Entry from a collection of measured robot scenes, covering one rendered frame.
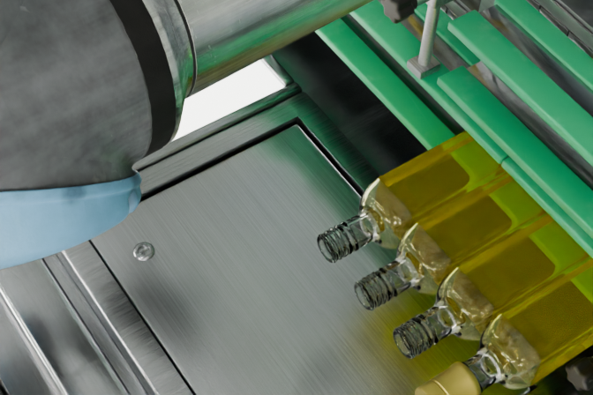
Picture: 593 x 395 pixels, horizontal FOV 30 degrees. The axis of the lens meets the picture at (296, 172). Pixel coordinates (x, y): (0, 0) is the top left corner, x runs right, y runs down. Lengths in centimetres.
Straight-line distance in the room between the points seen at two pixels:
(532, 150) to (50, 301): 50
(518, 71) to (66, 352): 51
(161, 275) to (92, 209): 68
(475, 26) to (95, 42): 60
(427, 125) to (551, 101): 22
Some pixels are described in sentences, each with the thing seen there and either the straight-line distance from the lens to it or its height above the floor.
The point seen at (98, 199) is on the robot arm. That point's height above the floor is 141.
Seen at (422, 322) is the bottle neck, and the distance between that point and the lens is 96.
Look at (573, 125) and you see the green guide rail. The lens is 96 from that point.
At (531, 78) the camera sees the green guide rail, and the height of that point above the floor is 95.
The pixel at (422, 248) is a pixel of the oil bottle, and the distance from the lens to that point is 99.
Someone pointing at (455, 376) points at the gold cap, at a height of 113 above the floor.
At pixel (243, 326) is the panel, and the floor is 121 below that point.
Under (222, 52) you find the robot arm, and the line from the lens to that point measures 52.
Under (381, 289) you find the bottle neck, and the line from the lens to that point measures 98.
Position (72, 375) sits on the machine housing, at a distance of 110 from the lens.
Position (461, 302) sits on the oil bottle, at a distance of 97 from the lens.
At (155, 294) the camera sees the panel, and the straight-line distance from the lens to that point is 113.
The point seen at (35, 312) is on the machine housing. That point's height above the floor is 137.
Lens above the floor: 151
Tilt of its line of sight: 22 degrees down
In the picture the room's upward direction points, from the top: 117 degrees counter-clockwise
